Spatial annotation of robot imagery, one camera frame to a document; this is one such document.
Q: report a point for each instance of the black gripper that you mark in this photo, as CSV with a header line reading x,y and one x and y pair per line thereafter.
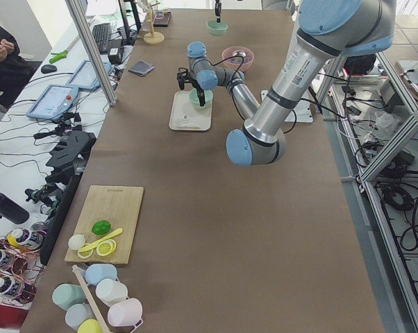
x,y
199,92

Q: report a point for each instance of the green bowl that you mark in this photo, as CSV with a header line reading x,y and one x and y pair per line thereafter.
x,y
216,28

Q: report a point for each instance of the green bowl end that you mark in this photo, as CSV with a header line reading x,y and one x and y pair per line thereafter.
x,y
195,102

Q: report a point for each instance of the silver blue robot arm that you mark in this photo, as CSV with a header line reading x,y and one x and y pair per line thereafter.
x,y
327,29

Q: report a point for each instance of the grey purple cloth stack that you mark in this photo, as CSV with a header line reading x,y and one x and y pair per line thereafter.
x,y
141,68

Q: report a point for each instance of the metal ice scoop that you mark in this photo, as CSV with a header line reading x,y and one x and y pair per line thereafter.
x,y
239,53

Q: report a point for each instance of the pink bowl with ice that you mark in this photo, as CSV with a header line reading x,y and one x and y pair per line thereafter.
x,y
243,64

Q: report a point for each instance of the wooden cup tree stand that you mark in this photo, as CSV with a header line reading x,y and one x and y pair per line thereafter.
x,y
152,37

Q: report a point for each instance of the cream serving tray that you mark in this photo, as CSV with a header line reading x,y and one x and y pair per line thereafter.
x,y
182,109

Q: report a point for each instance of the white ceramic spoon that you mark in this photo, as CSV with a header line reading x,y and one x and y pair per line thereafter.
x,y
178,124

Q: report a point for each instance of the black keyboard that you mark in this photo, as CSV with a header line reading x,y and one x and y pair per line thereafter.
x,y
101,34

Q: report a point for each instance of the blue teach pendant upper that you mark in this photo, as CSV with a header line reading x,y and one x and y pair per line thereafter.
x,y
84,78

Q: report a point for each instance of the blue teach pendant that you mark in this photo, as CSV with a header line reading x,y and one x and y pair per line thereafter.
x,y
84,78
53,102

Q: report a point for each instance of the blue teach pendant lower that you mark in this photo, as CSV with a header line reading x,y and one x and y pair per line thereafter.
x,y
53,102

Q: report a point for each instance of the wooden cutting board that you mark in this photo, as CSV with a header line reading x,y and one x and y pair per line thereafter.
x,y
120,205

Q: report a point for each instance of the yellow plastic knife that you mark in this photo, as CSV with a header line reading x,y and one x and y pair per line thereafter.
x,y
94,244

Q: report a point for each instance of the green lime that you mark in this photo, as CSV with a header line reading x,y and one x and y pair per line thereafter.
x,y
101,227

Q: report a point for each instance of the lemon slice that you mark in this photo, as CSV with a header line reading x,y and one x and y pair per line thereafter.
x,y
85,254
106,247

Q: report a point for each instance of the white garlic bulb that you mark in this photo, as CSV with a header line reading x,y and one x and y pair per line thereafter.
x,y
76,242

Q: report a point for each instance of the black water bottle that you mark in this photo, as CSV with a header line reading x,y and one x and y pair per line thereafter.
x,y
12,211

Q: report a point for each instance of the white plastic mug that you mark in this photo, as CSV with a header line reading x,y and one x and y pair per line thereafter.
x,y
111,292

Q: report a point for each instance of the pink plastic mug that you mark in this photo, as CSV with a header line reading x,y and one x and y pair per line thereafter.
x,y
126,313

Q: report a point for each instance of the green plastic mug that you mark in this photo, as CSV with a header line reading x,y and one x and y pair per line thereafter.
x,y
67,295

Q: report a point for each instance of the grey blue plastic mug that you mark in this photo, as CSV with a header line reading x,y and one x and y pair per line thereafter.
x,y
77,314

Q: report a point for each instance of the yellow plastic mug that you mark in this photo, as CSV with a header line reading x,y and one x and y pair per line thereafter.
x,y
90,326

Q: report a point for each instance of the aluminium frame post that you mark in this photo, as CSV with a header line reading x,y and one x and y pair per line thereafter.
x,y
78,16

